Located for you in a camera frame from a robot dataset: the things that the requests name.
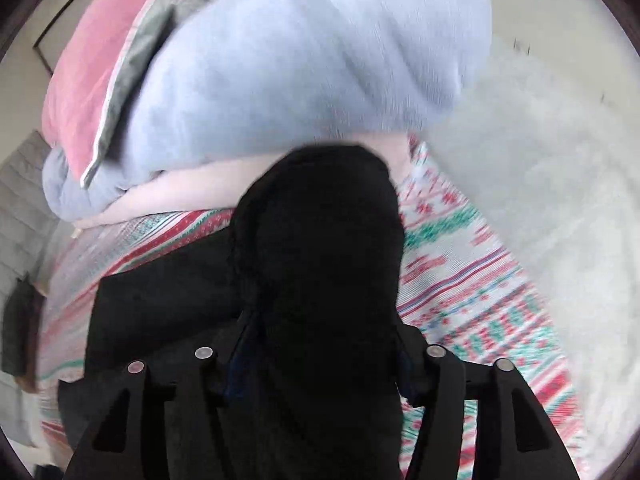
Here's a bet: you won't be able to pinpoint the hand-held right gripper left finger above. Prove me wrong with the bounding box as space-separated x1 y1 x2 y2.
62 310 261 480

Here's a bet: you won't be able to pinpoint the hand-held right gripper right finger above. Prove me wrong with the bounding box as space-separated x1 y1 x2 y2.
396 325 581 480

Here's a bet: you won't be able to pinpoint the black jacket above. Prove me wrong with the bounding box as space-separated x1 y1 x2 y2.
56 144 407 480

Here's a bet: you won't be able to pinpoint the patterned bed sheet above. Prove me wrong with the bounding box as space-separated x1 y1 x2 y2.
36 134 592 480

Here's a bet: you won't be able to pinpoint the pale pink blanket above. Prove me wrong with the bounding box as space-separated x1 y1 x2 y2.
72 130 411 231

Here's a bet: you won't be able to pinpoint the white fluffy rug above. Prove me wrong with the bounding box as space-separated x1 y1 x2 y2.
425 35 631 466

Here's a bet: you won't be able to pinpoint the grey quilted mat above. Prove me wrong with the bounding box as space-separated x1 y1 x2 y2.
0 130 63 286

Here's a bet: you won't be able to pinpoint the pink velvet pillow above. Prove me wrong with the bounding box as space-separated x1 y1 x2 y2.
41 0 238 190

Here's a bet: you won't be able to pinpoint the light blue fleece blanket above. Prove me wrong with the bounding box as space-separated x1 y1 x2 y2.
42 0 493 222

